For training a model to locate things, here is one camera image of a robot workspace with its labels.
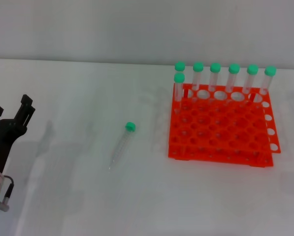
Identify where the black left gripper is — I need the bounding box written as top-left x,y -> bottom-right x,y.
0,94 -> 36,174

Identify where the green capped clear test tube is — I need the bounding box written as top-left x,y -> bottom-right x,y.
226,63 -> 241,101
192,61 -> 204,99
108,121 -> 136,171
174,61 -> 186,74
259,65 -> 277,96
208,62 -> 222,99
244,64 -> 259,102
173,72 -> 186,115

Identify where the orange plastic test tube rack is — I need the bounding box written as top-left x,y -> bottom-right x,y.
167,83 -> 282,169

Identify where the black cable with metal plug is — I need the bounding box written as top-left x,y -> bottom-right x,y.
0,175 -> 15,212

